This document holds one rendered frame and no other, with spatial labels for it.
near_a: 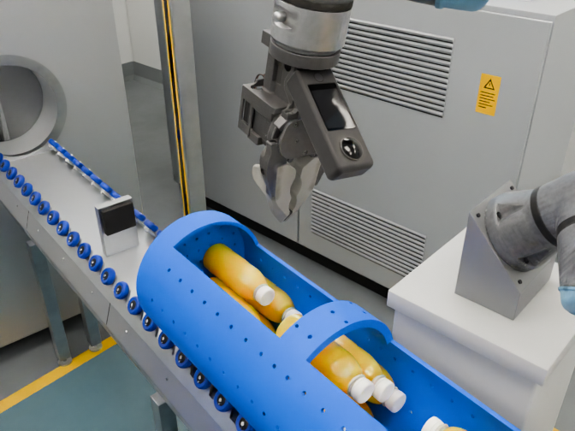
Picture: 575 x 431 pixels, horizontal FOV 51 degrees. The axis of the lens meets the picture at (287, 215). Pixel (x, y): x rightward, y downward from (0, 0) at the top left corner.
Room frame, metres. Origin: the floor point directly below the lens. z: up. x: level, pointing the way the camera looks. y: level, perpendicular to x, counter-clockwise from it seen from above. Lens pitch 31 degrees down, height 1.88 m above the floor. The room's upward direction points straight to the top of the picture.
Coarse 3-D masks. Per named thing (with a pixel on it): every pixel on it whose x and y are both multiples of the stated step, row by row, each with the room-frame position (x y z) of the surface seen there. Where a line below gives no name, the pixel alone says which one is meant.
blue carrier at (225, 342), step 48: (192, 240) 1.08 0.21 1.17; (240, 240) 1.16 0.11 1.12; (144, 288) 0.97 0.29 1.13; (192, 288) 0.89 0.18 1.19; (288, 288) 1.04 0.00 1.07; (192, 336) 0.83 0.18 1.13; (240, 336) 0.76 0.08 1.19; (288, 336) 0.73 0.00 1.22; (336, 336) 0.72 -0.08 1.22; (384, 336) 0.80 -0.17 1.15; (240, 384) 0.71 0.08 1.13; (288, 384) 0.66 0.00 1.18; (432, 384) 0.74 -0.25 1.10
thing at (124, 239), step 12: (108, 204) 1.39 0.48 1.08; (120, 204) 1.40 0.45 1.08; (132, 204) 1.41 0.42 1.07; (108, 216) 1.36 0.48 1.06; (120, 216) 1.38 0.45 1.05; (132, 216) 1.40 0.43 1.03; (108, 228) 1.36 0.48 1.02; (120, 228) 1.38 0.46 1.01; (132, 228) 1.42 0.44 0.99; (108, 240) 1.37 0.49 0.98; (120, 240) 1.39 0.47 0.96; (132, 240) 1.41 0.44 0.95; (108, 252) 1.37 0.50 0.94
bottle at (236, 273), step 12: (216, 252) 1.08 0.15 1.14; (228, 252) 1.07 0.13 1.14; (204, 264) 1.08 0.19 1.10; (216, 264) 1.05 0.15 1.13; (228, 264) 1.04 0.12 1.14; (240, 264) 1.03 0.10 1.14; (216, 276) 1.05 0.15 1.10; (228, 276) 1.01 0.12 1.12; (240, 276) 1.00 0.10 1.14; (252, 276) 0.99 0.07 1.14; (240, 288) 0.98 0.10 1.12; (252, 288) 0.97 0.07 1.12; (252, 300) 0.98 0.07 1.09
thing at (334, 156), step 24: (312, 72) 0.58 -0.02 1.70; (312, 96) 0.55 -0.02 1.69; (336, 96) 0.57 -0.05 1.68; (312, 120) 0.54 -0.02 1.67; (336, 120) 0.54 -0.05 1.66; (312, 144) 0.53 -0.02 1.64; (336, 144) 0.52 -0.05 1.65; (360, 144) 0.53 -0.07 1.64; (336, 168) 0.50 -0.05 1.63; (360, 168) 0.51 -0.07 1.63
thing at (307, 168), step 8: (296, 160) 0.60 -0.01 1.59; (304, 160) 0.60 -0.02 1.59; (312, 160) 0.60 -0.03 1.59; (296, 168) 0.60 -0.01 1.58; (304, 168) 0.59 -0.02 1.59; (312, 168) 0.60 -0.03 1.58; (296, 176) 0.60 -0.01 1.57; (304, 176) 0.59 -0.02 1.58; (312, 176) 0.60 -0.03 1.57; (296, 184) 0.60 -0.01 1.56; (304, 184) 0.60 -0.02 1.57; (312, 184) 0.61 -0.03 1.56; (296, 192) 0.60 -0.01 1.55; (304, 192) 0.60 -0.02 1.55; (296, 200) 0.60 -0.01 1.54; (304, 200) 0.60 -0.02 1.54; (288, 208) 0.60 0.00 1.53; (296, 208) 0.60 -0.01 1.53; (288, 216) 0.60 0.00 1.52
